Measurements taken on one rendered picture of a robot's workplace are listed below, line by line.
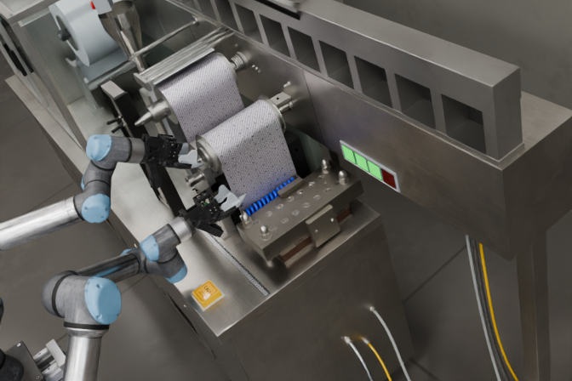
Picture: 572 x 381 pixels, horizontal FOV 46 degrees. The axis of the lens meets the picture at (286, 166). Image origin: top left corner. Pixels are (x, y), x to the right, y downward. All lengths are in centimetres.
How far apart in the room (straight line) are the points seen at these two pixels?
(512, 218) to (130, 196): 159
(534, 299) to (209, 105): 119
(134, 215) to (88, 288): 85
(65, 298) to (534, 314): 134
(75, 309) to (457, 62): 112
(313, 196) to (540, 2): 164
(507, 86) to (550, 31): 200
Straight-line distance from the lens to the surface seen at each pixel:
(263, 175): 219
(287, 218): 212
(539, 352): 234
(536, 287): 208
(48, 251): 427
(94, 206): 188
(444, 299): 311
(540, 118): 164
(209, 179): 217
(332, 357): 248
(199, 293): 217
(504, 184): 154
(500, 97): 142
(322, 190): 218
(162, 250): 208
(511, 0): 346
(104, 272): 206
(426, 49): 153
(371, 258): 231
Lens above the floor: 245
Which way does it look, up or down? 38 degrees down
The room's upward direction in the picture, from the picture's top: 19 degrees counter-clockwise
